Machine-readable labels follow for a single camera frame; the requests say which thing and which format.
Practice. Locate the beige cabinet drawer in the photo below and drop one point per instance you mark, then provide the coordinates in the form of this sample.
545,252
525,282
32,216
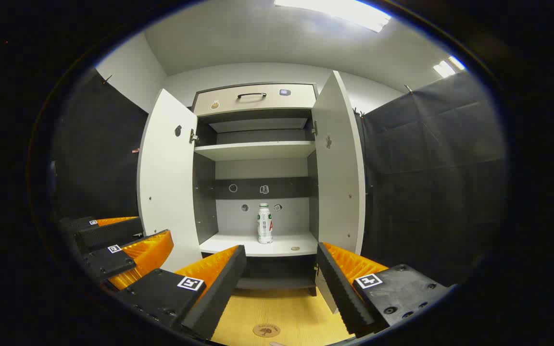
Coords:
224,102

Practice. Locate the white plastic bottle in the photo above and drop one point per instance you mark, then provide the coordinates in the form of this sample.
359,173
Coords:
265,226

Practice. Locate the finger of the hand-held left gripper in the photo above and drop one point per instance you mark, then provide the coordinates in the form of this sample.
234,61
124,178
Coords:
111,234
113,263

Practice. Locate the white cabinet shelf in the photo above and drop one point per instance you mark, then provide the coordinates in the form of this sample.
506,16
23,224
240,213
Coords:
238,245
255,150

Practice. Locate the small ceiling light panel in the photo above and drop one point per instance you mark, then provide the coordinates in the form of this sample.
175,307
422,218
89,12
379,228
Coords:
445,68

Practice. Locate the white cabinet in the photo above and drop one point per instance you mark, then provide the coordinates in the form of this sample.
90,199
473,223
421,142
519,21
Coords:
258,168

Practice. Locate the round wooden coaster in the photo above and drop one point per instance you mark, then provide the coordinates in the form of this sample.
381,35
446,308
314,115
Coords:
266,330

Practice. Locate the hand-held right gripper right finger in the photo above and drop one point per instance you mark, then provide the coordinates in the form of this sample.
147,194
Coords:
339,288

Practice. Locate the long ceiling light panel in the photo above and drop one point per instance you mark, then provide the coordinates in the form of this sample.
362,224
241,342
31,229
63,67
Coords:
334,12

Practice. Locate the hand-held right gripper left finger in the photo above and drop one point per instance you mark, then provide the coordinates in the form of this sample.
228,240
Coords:
219,288

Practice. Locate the white cabinet door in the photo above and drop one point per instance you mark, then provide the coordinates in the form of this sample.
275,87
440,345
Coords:
339,182
169,192

